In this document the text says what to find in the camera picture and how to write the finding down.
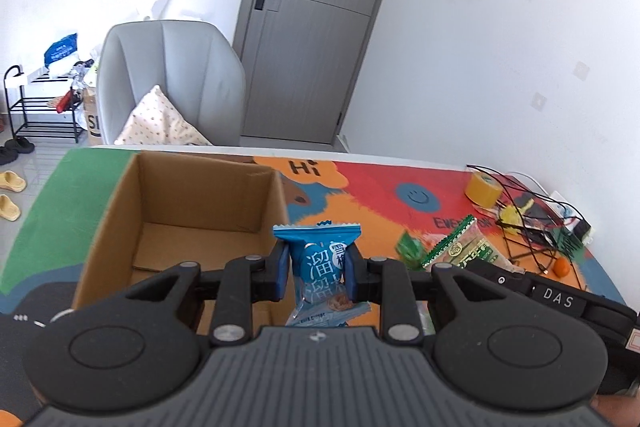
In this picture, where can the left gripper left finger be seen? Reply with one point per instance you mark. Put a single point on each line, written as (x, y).
(243, 282)

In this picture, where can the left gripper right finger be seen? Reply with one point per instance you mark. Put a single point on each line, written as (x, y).
(386, 283)

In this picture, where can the blue snack packet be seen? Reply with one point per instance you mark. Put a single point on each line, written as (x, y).
(317, 255)

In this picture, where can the green striped cracker packet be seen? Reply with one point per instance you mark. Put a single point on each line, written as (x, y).
(463, 245)

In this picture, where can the green candy wrapper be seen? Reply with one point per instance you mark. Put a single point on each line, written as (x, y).
(411, 251)

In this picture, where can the small orange fruit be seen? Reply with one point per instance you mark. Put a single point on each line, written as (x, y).
(561, 267)

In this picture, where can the brown cardboard box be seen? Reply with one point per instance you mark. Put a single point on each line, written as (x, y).
(170, 207)

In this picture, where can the yellow tape roll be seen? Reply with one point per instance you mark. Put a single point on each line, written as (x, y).
(483, 190)

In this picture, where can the dotted cream cushion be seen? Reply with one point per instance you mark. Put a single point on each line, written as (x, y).
(155, 121)

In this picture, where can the grey armchair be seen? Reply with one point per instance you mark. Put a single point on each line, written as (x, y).
(191, 62)

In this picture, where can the SF cardboard box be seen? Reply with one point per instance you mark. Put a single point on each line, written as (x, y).
(92, 117)

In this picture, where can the yellow slipper near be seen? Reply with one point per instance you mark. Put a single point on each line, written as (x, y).
(8, 210)

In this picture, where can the yellow slipper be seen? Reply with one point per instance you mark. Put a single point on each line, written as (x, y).
(11, 181)
(8, 210)

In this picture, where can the yellow slipper far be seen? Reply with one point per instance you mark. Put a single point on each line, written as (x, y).
(11, 181)

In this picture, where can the black shoe rack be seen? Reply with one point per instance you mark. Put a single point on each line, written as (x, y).
(38, 116)

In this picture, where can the black slippers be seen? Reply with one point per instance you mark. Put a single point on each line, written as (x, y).
(13, 148)

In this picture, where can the blue plastic bag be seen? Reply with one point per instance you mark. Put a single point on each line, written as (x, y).
(60, 49)

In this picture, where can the grey door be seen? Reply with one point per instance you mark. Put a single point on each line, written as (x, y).
(301, 59)

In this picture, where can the black wire stand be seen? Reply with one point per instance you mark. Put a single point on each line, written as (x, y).
(529, 232)

